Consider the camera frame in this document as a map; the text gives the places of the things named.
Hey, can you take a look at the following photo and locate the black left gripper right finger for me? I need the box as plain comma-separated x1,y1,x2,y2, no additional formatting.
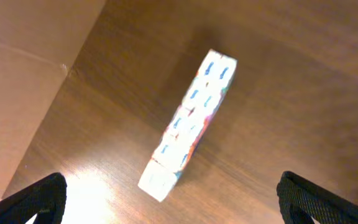
277,171,358,224

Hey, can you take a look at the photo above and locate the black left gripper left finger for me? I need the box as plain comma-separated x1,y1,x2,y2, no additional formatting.
0,172,67,224

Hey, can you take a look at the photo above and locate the tissue pack multipack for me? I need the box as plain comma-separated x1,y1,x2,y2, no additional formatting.
138,49,237,202

